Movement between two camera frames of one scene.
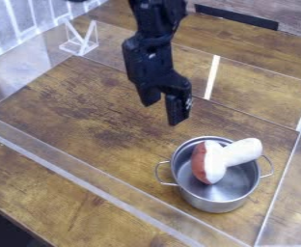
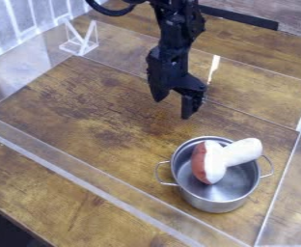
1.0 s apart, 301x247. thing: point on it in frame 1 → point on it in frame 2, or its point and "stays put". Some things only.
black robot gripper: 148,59 → 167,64
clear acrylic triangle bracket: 80,44 stays put
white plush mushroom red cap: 212,156 stays put
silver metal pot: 221,197 stays put
